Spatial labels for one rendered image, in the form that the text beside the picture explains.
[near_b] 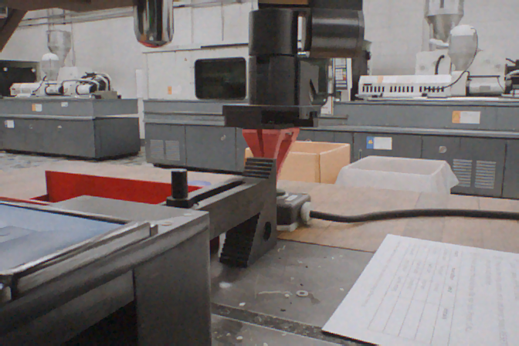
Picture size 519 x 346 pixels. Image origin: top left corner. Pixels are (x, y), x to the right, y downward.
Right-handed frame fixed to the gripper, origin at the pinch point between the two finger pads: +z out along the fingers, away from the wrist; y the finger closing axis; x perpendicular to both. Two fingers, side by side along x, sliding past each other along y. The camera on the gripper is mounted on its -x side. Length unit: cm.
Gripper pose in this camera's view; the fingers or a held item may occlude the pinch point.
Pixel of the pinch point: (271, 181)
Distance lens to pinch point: 52.1
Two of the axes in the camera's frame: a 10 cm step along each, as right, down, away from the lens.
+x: -4.1, 1.4, -9.0
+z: -0.1, 9.9, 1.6
